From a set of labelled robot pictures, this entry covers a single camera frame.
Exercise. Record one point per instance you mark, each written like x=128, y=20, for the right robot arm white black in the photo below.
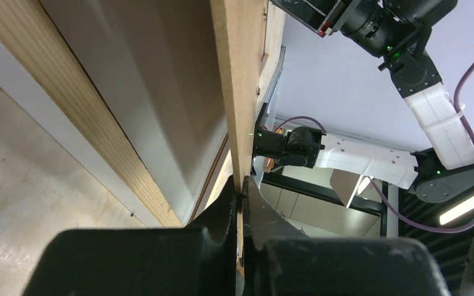
x=381, y=76

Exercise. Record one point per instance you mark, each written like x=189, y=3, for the light wooden picture frame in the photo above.
x=30, y=35

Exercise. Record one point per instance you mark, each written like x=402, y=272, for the brown cardboard backing board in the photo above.
x=238, y=28

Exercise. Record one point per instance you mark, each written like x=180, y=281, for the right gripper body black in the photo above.
x=364, y=22

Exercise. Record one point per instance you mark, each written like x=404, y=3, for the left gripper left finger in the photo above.
x=199, y=259

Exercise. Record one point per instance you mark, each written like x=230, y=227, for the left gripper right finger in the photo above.
x=280, y=259

